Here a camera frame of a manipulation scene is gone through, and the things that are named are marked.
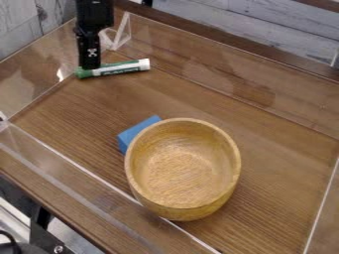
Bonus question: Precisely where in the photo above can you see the brown wooden bowl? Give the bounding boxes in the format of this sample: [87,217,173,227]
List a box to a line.
[125,118,242,221]

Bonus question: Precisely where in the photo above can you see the black cable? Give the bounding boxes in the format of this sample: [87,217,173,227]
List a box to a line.
[0,230,25,254]

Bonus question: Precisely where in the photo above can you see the black metal table frame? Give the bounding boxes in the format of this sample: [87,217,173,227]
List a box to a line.
[30,206,77,254]

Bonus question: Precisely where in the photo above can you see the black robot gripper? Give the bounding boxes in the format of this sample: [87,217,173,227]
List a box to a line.
[75,0,114,69]

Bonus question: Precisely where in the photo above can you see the green and white marker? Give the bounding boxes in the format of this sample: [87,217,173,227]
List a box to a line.
[75,59,151,79]

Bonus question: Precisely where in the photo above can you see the blue rectangular block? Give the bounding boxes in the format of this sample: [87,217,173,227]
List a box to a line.
[117,115,162,154]

